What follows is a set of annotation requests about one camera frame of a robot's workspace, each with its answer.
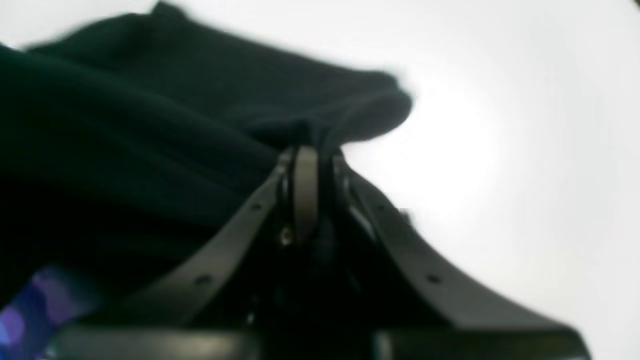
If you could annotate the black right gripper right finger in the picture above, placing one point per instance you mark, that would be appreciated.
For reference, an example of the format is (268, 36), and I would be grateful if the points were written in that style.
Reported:
(418, 305)

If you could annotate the black T-shirt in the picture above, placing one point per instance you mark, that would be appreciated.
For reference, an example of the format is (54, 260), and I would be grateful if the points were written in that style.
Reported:
(129, 144)

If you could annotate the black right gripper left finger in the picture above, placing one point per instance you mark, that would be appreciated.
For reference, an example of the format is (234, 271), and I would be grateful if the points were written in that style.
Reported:
(151, 323)

